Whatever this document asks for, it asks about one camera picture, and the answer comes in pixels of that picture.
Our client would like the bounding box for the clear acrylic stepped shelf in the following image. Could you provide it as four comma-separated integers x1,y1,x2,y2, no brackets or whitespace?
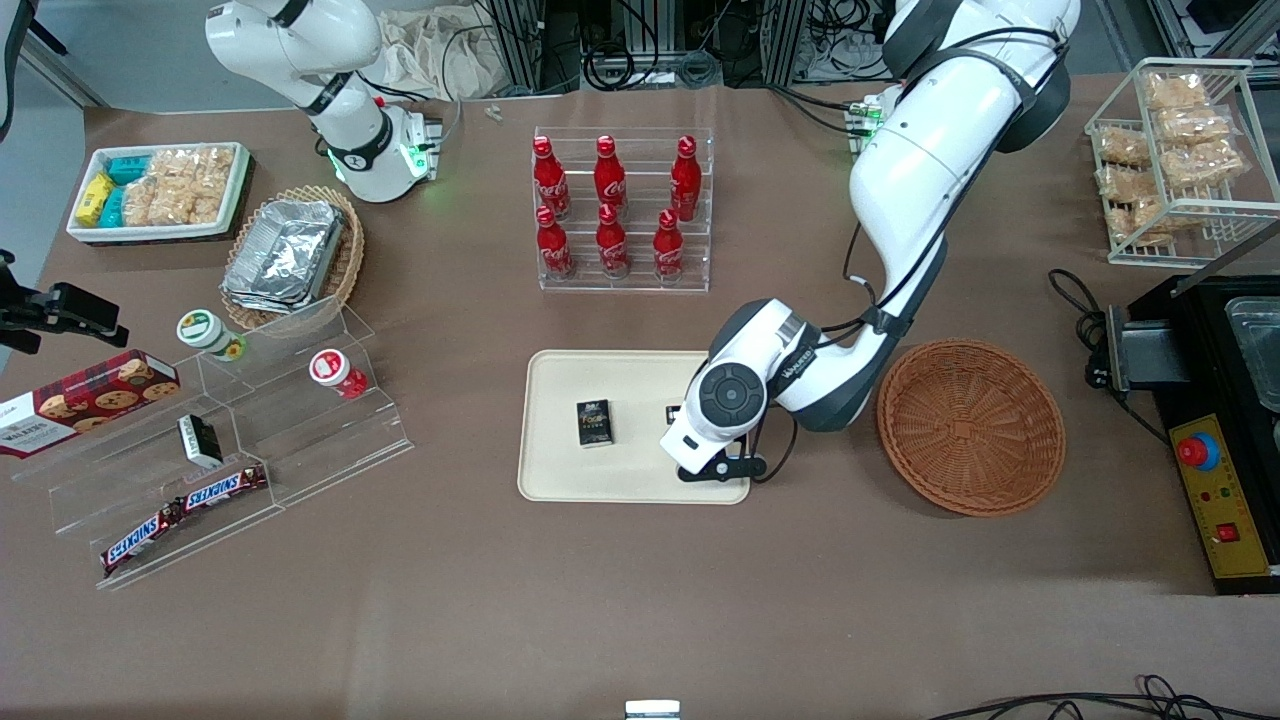
10,294,415,592

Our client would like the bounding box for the white power strip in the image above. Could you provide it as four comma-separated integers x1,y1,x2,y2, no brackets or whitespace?
800,25,898,83

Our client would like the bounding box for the oval light wicker basket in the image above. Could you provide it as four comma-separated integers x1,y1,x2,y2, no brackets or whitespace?
221,184,367,333

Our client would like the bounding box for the red tartan cookie box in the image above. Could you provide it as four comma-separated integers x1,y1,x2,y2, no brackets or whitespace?
0,349,182,460

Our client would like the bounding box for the yellow snack packet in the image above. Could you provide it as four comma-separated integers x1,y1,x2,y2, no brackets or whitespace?
74,172,117,227

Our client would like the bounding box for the snickers chocolate bar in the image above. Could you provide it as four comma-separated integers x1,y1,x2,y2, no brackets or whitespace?
180,464,270,513
100,499,188,577

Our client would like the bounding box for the black coiled cable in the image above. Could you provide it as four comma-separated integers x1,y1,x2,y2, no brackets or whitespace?
583,38,638,93

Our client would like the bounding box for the beige cloth bag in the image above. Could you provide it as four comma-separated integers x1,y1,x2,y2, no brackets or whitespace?
374,8,501,102

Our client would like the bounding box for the black floor cable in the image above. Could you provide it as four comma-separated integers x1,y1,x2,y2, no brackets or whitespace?
925,674,1280,720

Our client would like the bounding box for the red lid yogurt cup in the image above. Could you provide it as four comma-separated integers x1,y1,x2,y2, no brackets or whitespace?
309,348,369,400

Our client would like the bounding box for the clear bag of crackers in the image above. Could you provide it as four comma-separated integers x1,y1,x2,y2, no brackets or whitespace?
190,146,237,224
122,150,197,227

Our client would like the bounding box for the black appliance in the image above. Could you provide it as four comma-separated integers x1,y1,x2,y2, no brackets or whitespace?
1086,222,1280,443

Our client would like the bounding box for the small black white box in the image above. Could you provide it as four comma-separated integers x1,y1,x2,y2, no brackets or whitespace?
177,413,225,470

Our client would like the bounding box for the yellow black control box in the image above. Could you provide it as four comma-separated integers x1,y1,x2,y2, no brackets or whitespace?
1155,398,1280,597

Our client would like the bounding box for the clear acrylic bottle rack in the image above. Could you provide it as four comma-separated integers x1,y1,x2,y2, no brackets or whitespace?
532,126,714,294

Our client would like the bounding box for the red cola bottle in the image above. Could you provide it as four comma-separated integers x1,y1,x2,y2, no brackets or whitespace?
596,203,632,280
652,209,687,283
532,136,572,222
535,206,577,282
594,135,630,223
669,135,703,223

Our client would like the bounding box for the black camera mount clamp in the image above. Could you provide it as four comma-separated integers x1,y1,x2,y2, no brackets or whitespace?
0,250,131,357

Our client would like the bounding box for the round brown wicker basket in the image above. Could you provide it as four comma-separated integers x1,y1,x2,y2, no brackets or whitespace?
877,339,1067,518

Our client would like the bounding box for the green lid yogurt cup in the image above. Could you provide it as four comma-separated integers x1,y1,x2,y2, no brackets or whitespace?
177,309,248,363

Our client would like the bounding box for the white rectangular snack bin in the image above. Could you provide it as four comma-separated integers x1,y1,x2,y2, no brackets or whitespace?
66,142,252,245

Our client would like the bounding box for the small black carton gold print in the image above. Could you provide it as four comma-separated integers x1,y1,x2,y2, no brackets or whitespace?
576,399,614,449

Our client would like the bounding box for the black appliance power cable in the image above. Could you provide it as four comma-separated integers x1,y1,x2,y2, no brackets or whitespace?
1047,267,1173,448

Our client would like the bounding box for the aluminium foil container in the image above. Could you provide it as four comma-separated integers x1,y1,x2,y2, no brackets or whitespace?
221,199,347,314

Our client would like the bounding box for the bagged fried snack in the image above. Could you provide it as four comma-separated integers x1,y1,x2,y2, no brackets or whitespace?
1096,127,1152,167
1096,165,1153,203
1143,71,1209,111
1156,107,1232,147
1104,198,1169,247
1162,140,1247,191

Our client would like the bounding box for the white wire rack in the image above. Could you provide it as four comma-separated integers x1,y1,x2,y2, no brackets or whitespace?
1084,57,1280,268

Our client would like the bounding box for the beige plastic tray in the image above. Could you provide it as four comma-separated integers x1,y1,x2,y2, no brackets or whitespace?
517,349,752,505

